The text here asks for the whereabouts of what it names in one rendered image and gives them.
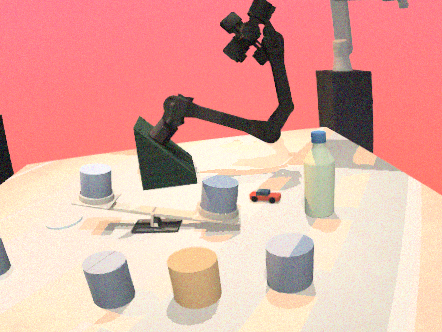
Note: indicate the red toy car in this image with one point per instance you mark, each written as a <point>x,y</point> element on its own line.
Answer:
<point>264,195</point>

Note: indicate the tan cylinder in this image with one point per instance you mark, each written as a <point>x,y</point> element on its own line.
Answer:
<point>194,276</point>

